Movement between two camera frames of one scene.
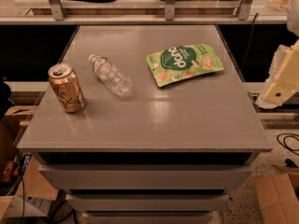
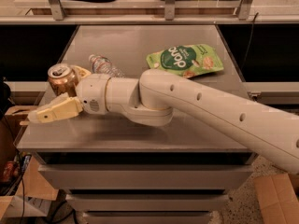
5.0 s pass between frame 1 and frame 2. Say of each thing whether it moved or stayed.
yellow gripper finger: moved
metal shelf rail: stayed
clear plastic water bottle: stayed
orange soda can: stayed
